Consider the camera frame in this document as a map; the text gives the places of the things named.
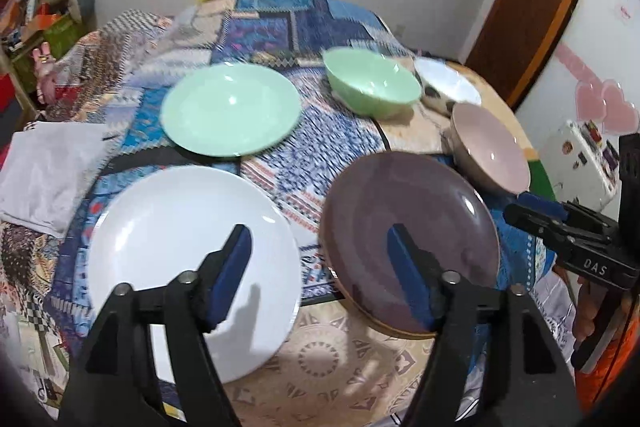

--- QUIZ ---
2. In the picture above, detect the pink bowl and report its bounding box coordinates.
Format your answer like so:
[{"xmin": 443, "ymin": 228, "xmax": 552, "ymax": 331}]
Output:
[{"xmin": 448, "ymin": 103, "xmax": 530, "ymax": 196}]

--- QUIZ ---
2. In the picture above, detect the dark purple plate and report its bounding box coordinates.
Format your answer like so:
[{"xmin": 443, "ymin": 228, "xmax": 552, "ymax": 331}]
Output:
[{"xmin": 319, "ymin": 152, "xmax": 500, "ymax": 338}]

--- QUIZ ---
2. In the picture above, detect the white plate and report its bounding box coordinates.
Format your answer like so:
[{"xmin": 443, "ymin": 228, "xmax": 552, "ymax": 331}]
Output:
[{"xmin": 87, "ymin": 166, "xmax": 302, "ymax": 383}]

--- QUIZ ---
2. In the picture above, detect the white bowl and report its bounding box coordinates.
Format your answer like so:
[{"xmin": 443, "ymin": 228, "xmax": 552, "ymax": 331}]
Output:
[{"xmin": 413, "ymin": 57, "xmax": 482, "ymax": 110}]

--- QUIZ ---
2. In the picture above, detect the mint green bowl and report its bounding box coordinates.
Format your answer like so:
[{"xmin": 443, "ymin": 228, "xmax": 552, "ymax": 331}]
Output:
[{"xmin": 322, "ymin": 46, "xmax": 422, "ymax": 119}]

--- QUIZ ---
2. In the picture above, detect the mint green plate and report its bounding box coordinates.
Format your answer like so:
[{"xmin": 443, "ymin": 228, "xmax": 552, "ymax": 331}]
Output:
[{"xmin": 160, "ymin": 62, "xmax": 302, "ymax": 158}]

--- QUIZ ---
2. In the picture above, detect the right hand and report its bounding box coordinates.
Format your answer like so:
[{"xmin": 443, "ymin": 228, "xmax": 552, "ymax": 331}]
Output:
[{"xmin": 573, "ymin": 277, "xmax": 600, "ymax": 343}]

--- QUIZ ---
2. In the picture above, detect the white suitcase with stickers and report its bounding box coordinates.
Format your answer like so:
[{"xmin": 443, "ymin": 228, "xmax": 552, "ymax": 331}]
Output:
[{"xmin": 539, "ymin": 120, "xmax": 620, "ymax": 211}]

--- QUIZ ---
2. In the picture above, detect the patchwork patterned bed cover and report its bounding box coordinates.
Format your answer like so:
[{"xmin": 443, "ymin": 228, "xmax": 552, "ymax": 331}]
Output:
[{"xmin": 0, "ymin": 0, "xmax": 561, "ymax": 427}]

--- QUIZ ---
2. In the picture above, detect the white folded cloth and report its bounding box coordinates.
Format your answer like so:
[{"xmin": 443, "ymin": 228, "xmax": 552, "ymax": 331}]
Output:
[{"xmin": 1, "ymin": 121, "xmax": 122, "ymax": 239}]

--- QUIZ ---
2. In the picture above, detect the pink bunny toy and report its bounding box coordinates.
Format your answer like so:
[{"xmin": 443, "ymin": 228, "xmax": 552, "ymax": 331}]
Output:
[{"xmin": 32, "ymin": 41, "xmax": 56, "ymax": 105}]

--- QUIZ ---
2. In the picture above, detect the green storage box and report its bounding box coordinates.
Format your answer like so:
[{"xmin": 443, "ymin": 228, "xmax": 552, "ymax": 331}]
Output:
[{"xmin": 11, "ymin": 14, "xmax": 87, "ymax": 74}]

